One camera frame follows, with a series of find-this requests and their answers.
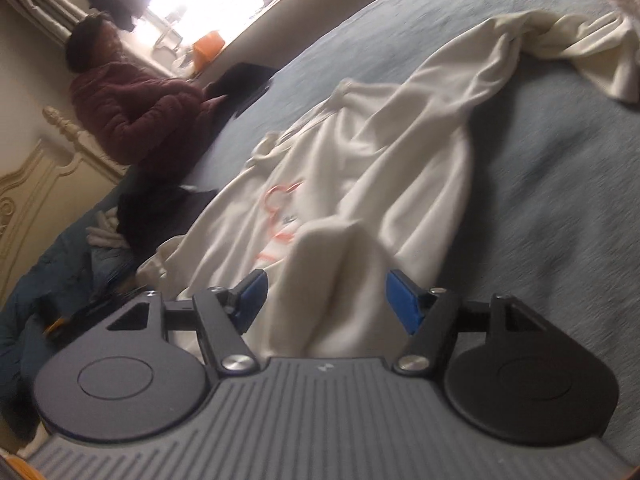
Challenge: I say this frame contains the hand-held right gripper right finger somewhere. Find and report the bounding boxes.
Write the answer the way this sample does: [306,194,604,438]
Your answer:
[386,269,548,376]

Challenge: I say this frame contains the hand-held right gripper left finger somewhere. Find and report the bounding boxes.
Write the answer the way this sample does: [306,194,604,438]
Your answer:
[106,268,267,376]

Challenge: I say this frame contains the orange container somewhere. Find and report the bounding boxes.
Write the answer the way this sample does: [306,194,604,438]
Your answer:
[192,31,226,68]

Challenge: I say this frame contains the beige curtain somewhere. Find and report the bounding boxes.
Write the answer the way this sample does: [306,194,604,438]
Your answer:
[0,0,86,46]

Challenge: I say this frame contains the cream carved headboard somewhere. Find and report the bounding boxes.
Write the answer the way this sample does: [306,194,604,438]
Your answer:
[0,105,126,301]

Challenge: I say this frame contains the white sweatshirt with bear outline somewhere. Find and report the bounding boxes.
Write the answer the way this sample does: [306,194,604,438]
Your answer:
[135,7,640,361]

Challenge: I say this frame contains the crumpled white garment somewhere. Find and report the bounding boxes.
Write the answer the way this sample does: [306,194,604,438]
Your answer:
[85,210,126,249]

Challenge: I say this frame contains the grey blanket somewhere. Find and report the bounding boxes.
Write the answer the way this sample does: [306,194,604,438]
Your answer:
[0,0,640,461]

